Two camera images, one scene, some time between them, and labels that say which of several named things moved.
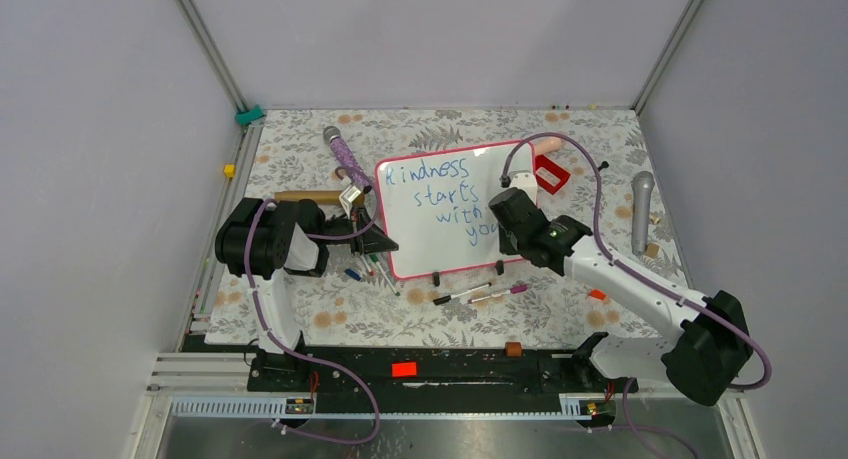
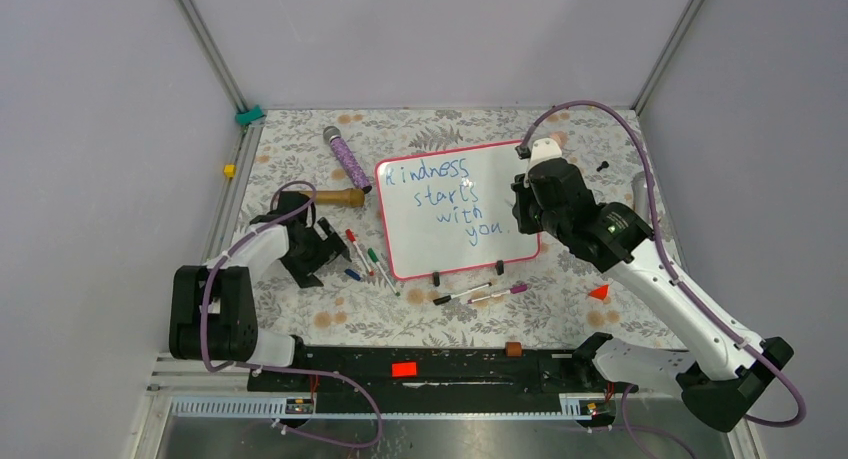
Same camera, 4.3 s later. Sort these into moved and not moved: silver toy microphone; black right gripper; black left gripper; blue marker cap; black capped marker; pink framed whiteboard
Moved: black left gripper; black right gripper
Not moved: pink framed whiteboard; silver toy microphone; black capped marker; blue marker cap
